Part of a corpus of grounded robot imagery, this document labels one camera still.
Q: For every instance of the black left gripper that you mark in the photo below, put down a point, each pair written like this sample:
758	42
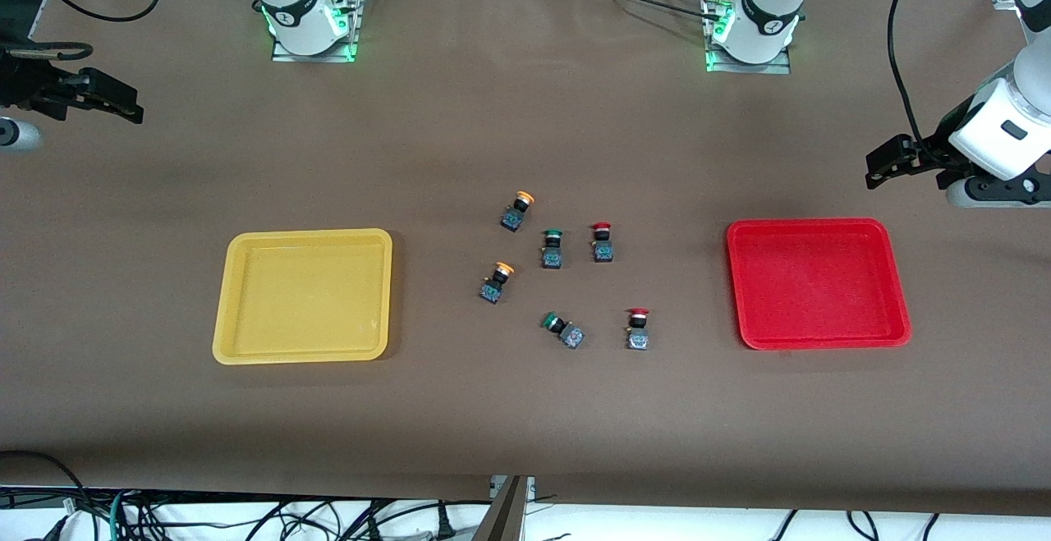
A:
926	153

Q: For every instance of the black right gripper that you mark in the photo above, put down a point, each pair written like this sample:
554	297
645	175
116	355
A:
26	81

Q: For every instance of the red push button switch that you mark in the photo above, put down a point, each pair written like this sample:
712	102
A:
603	245
638	332

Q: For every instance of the yellow push button switch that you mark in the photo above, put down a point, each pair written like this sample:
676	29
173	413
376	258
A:
494	285
516	214

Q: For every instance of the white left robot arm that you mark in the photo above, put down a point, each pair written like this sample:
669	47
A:
772	7

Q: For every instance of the red plastic tray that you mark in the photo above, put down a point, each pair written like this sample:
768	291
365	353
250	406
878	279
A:
817	286

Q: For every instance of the yellow plastic tray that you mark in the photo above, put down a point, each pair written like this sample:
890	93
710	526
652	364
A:
304	299

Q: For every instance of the brown table cover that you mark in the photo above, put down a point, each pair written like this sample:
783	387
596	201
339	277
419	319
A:
525	410

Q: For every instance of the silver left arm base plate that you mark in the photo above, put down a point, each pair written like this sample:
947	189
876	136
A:
784	67

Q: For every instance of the green push button switch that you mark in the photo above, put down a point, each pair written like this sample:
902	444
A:
552	252
566	333

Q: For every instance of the dark metal table post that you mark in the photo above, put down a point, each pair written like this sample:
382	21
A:
502	516

